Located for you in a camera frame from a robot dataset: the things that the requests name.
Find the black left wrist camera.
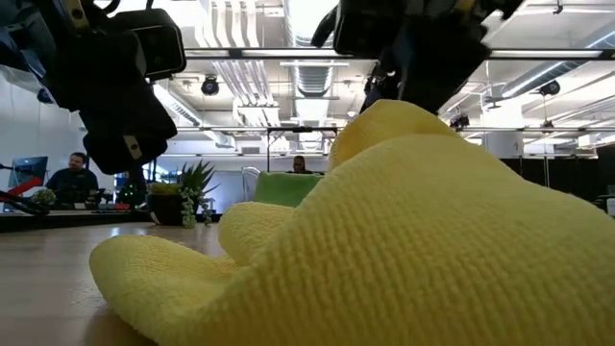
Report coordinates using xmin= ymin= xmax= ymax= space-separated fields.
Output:
xmin=112 ymin=8 xmax=187 ymax=82

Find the yellow microfiber towel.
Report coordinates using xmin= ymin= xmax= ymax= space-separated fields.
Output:
xmin=88 ymin=99 xmax=615 ymax=346

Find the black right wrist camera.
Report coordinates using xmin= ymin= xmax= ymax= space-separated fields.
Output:
xmin=332 ymin=0 xmax=409 ymax=57

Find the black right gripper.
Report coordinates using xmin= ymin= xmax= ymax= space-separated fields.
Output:
xmin=360 ymin=0 xmax=492 ymax=114

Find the tilted background monitor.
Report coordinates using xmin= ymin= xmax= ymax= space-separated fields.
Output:
xmin=8 ymin=156 xmax=49 ymax=189

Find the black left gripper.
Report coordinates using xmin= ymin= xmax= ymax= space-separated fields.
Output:
xmin=33 ymin=0 xmax=179 ymax=175

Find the small background plant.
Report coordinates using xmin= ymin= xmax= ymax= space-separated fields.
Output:
xmin=31 ymin=187 xmax=58 ymax=209

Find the silver ventilation duct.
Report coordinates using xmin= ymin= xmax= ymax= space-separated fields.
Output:
xmin=283 ymin=0 xmax=343 ymax=97

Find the green microfiber towel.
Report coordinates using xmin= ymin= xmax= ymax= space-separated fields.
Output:
xmin=253 ymin=171 xmax=326 ymax=209

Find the clear plastic bin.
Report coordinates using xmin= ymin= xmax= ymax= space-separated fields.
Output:
xmin=241 ymin=165 xmax=263 ymax=203

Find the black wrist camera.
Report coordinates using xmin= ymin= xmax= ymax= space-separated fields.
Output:
xmin=112 ymin=8 xmax=187 ymax=82
xmin=332 ymin=0 xmax=409 ymax=57

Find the black aluminium table frame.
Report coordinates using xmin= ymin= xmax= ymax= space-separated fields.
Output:
xmin=0 ymin=210 xmax=222 ymax=233

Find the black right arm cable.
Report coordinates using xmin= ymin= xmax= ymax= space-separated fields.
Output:
xmin=310 ymin=4 xmax=340 ymax=49

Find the potted succulent plant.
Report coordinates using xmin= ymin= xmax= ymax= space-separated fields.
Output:
xmin=146 ymin=160 xmax=221 ymax=230

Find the person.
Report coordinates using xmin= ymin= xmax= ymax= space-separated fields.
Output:
xmin=45 ymin=151 xmax=100 ymax=206
xmin=286 ymin=155 xmax=314 ymax=175

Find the black overhead light bar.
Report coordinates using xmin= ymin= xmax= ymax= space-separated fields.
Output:
xmin=184 ymin=46 xmax=615 ymax=61

